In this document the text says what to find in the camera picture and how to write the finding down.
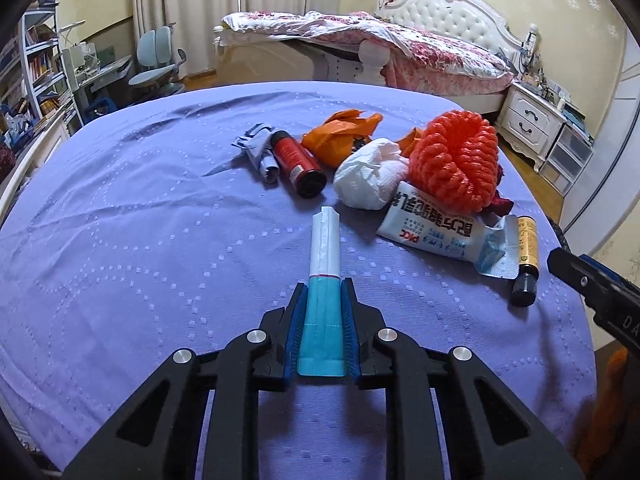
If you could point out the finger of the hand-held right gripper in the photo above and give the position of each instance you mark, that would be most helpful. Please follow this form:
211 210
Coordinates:
575 272

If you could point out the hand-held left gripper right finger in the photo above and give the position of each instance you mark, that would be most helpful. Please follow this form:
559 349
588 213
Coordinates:
349 332

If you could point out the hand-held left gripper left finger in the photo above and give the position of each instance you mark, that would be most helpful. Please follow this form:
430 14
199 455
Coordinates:
295 332

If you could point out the teal and white tube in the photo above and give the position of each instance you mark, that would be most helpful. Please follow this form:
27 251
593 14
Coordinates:
322 320

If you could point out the white tissue wad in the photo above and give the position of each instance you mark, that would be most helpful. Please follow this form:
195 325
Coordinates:
367 175

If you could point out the orange foam fruit net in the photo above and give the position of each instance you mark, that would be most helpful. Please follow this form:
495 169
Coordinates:
455 160

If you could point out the grey paper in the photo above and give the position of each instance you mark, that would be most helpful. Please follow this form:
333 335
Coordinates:
260 152

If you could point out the small orange plastic bag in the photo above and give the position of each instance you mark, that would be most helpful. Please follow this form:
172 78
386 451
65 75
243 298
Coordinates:
412 142

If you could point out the small brown bottle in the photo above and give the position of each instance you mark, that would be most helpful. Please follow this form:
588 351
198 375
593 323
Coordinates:
527 255

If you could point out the dark red wrapper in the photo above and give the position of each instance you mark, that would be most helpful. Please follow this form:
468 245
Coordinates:
500 205

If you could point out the clear plastic drawer unit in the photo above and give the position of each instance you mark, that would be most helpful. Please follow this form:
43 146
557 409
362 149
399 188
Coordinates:
567 157

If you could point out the sliding wardrobe door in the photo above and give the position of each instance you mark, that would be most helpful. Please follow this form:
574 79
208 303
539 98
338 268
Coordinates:
607 160

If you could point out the white snack packet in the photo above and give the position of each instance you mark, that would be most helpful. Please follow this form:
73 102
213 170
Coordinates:
435 230

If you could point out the stack of books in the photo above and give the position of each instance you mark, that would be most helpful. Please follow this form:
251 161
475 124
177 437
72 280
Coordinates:
575 117

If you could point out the white nightstand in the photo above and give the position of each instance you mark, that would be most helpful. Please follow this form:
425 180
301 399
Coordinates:
525 120

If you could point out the red can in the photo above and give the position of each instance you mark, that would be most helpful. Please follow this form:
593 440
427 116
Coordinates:
295 160

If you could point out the purple bedspread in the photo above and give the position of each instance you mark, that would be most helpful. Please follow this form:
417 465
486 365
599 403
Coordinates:
150 210

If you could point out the pink floral quilt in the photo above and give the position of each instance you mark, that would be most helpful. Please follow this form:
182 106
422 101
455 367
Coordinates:
400 45

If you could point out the bed with floral blanket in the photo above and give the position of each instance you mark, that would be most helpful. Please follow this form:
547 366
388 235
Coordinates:
450 10

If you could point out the pale blue desk chair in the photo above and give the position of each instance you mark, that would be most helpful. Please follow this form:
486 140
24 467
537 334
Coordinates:
155 55

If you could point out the white study desk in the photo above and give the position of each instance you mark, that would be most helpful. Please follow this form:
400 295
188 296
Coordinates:
100 75

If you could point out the white curtains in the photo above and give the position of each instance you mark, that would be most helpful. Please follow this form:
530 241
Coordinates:
200 10

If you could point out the white bookshelf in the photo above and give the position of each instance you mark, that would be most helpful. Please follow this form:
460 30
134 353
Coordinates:
40 75

